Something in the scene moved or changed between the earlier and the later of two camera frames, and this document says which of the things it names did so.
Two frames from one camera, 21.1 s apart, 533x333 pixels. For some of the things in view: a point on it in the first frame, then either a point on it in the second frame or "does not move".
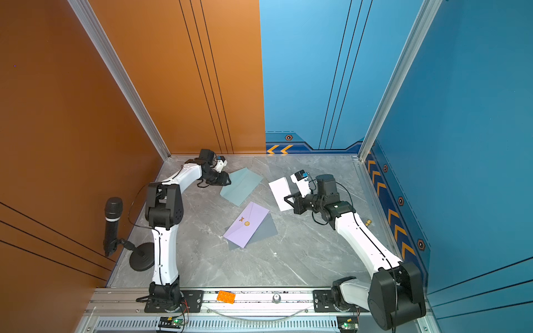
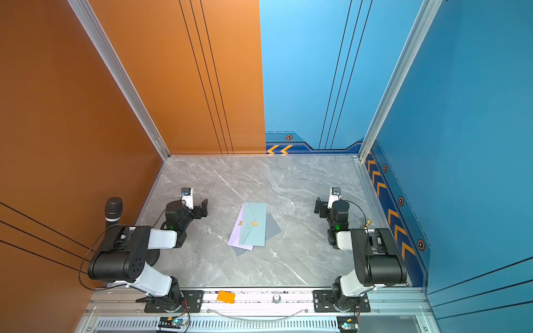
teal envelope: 243,182 to 253,224
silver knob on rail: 276,298 does not move
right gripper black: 298,203 to 324,208
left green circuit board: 170,322 does not move
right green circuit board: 348,323 does not move
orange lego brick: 226,296 does not move
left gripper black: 223,180 to 197,210
